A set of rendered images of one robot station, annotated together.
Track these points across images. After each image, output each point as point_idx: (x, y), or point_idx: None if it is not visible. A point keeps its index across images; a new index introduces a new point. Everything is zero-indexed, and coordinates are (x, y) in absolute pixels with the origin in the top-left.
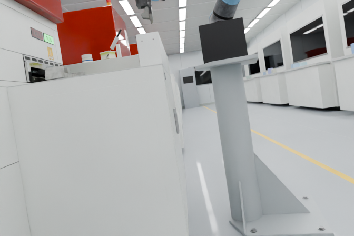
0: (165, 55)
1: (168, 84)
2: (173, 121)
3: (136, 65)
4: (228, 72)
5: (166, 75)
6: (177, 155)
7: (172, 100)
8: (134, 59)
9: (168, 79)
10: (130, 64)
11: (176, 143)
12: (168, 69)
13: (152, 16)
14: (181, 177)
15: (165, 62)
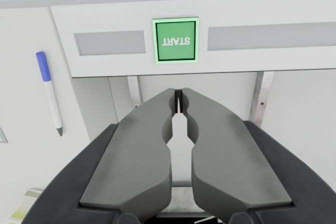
0: None
1: None
2: None
3: (98, 109)
4: None
5: None
6: None
7: None
8: (92, 122)
9: None
10: (100, 127)
11: None
12: (36, 0)
13: (214, 105)
14: None
15: None
